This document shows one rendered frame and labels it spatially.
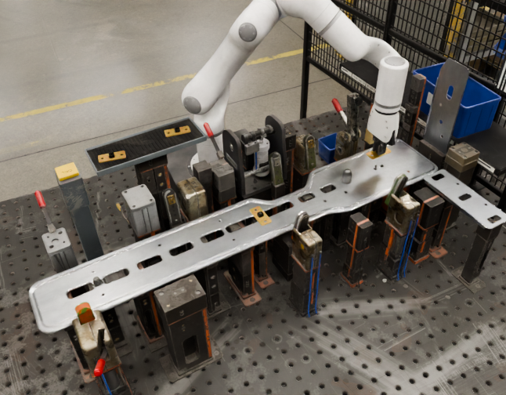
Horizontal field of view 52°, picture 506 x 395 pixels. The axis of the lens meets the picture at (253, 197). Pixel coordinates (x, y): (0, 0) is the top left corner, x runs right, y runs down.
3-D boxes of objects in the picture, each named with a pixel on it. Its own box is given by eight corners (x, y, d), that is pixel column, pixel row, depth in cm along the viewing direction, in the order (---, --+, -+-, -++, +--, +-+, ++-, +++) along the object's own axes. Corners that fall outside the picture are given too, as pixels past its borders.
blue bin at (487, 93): (457, 139, 188) (466, 108, 179) (406, 99, 209) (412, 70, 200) (492, 128, 193) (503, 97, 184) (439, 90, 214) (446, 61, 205)
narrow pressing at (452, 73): (445, 155, 186) (469, 69, 163) (422, 139, 193) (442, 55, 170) (446, 155, 186) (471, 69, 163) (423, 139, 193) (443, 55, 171)
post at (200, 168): (207, 255, 192) (197, 171, 166) (201, 246, 196) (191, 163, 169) (219, 250, 194) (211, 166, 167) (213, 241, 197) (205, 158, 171)
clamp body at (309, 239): (301, 324, 169) (306, 252, 146) (281, 297, 177) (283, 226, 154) (324, 312, 173) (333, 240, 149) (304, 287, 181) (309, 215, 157)
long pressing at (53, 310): (43, 346, 132) (41, 342, 131) (25, 286, 146) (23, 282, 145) (442, 171, 181) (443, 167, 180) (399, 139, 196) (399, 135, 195)
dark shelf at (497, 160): (497, 177, 176) (500, 170, 174) (337, 69, 235) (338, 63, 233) (540, 157, 184) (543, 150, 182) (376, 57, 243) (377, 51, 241)
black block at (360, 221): (352, 294, 178) (363, 235, 158) (334, 273, 185) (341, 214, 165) (370, 284, 181) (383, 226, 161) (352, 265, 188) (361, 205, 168)
